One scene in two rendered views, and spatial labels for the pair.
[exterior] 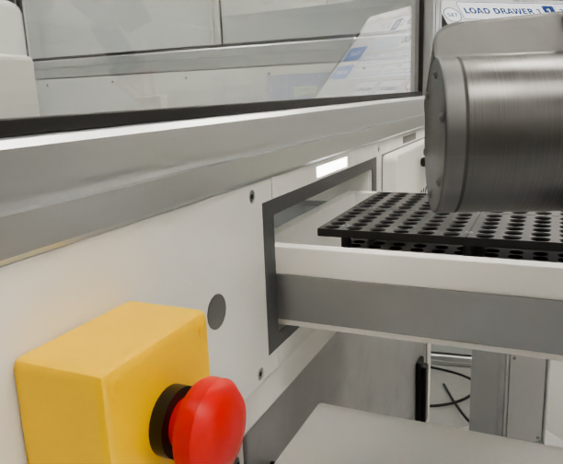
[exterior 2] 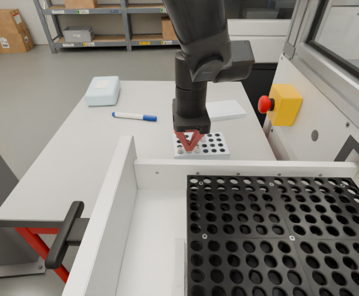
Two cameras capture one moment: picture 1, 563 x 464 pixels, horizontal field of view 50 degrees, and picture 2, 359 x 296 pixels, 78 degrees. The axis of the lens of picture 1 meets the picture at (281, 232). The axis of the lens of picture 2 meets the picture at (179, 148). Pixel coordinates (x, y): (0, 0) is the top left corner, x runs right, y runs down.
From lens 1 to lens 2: 64 cm
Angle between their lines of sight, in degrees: 122
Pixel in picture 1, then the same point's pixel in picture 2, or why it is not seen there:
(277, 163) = not seen: outside the picture
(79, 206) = (306, 69)
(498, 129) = not seen: hidden behind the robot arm
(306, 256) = (328, 164)
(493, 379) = not seen: outside the picture
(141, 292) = (306, 100)
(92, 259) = (304, 81)
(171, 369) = (275, 97)
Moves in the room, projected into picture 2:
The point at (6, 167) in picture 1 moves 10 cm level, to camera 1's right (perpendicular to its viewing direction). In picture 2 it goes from (303, 52) to (264, 59)
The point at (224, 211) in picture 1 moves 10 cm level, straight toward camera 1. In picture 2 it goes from (334, 113) to (284, 89)
